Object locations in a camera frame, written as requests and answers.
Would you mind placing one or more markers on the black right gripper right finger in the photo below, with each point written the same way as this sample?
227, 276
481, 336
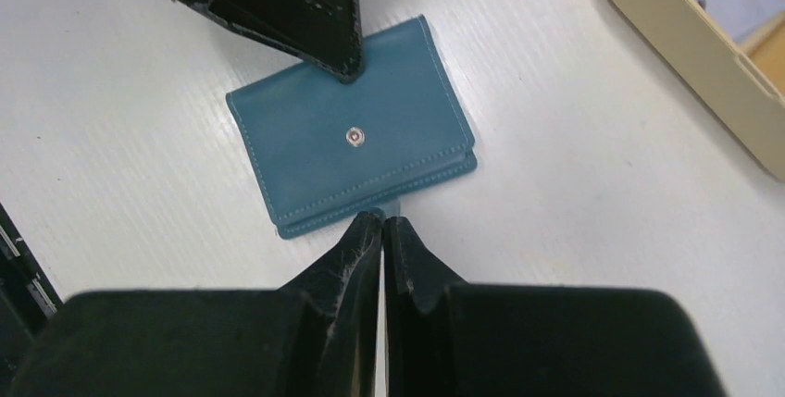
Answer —
419, 342

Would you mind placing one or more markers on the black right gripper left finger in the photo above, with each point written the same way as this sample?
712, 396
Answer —
335, 350

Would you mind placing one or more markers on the beige oval plastic tray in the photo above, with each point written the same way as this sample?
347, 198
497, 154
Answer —
746, 98

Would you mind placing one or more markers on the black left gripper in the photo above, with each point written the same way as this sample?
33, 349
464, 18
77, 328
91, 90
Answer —
28, 299

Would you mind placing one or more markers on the teal leather card holder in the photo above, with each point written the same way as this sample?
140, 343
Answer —
322, 150

